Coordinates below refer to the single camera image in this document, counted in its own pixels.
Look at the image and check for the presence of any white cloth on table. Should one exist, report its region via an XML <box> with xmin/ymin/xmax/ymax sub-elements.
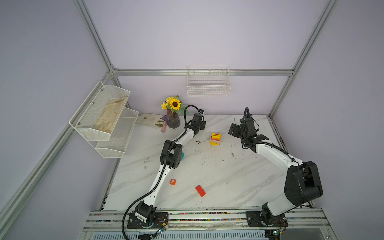
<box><xmin>136</xmin><ymin>114</ymin><xmax>164</xmax><ymax>130</ymax></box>

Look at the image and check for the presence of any dark purple glass vase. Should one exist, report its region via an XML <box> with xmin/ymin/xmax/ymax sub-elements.
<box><xmin>166</xmin><ymin>109</ymin><xmax>181</xmax><ymax>129</ymax></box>

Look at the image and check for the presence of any white lower mesh shelf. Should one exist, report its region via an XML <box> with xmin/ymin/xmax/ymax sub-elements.
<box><xmin>96</xmin><ymin>108</ymin><xmax>139</xmax><ymax>159</ymax></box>

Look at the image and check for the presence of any orange letter cube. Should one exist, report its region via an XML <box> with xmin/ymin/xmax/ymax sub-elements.
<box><xmin>170</xmin><ymin>179</ymin><xmax>177</xmax><ymax>186</ymax></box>

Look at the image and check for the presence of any pink tube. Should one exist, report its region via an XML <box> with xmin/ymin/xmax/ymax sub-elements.
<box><xmin>161</xmin><ymin>121</ymin><xmax>167</xmax><ymax>133</ymax></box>

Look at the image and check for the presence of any sunflower bouquet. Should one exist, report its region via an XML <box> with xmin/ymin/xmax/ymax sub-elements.
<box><xmin>161</xmin><ymin>95</ymin><xmax>186</xmax><ymax>116</ymax></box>

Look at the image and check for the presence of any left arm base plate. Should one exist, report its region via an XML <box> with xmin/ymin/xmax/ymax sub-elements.
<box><xmin>126</xmin><ymin>212</ymin><xmax>169</xmax><ymax>230</ymax></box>

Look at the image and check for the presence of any white wire wall basket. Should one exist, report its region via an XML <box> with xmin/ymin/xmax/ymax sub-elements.
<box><xmin>187</xmin><ymin>65</ymin><xmax>232</xmax><ymax>97</ymax></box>

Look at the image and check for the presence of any white upper mesh shelf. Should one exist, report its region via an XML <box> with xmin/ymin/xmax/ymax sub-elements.
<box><xmin>69</xmin><ymin>82</ymin><xmax>130</xmax><ymax>142</ymax></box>

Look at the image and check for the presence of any beige cloth in shelf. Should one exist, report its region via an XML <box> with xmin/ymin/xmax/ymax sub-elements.
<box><xmin>94</xmin><ymin>97</ymin><xmax>128</xmax><ymax>134</ymax></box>

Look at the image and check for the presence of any aluminium front rail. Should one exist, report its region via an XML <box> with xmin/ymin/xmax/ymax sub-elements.
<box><xmin>80</xmin><ymin>208</ymin><xmax>337</xmax><ymax>240</ymax></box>

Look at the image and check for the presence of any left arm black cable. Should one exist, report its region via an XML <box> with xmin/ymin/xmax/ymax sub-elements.
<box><xmin>121</xmin><ymin>104</ymin><xmax>200</xmax><ymax>240</ymax></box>

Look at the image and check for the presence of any red wood block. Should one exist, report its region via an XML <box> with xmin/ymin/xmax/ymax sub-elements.
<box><xmin>196</xmin><ymin>185</ymin><xmax>206</xmax><ymax>197</ymax></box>

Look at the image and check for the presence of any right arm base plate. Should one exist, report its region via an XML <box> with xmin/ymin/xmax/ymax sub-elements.
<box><xmin>246</xmin><ymin>211</ymin><xmax>288</xmax><ymax>228</ymax></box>

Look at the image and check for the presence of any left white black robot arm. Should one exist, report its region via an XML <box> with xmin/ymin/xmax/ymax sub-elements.
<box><xmin>134</xmin><ymin>110</ymin><xmax>206</xmax><ymax>227</ymax></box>

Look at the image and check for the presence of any yellow red striped block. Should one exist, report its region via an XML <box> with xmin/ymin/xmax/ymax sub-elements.
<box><xmin>211</xmin><ymin>133</ymin><xmax>221</xmax><ymax>141</ymax></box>

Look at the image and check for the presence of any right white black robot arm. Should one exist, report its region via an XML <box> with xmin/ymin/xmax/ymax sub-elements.
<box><xmin>229</xmin><ymin>117</ymin><xmax>323</xmax><ymax>227</ymax></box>

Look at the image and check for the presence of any white mesh shelf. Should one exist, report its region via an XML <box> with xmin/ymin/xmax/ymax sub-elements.
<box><xmin>69</xmin><ymin>82</ymin><xmax>130</xmax><ymax>142</ymax></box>
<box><xmin>96</xmin><ymin>108</ymin><xmax>139</xmax><ymax>159</ymax></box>

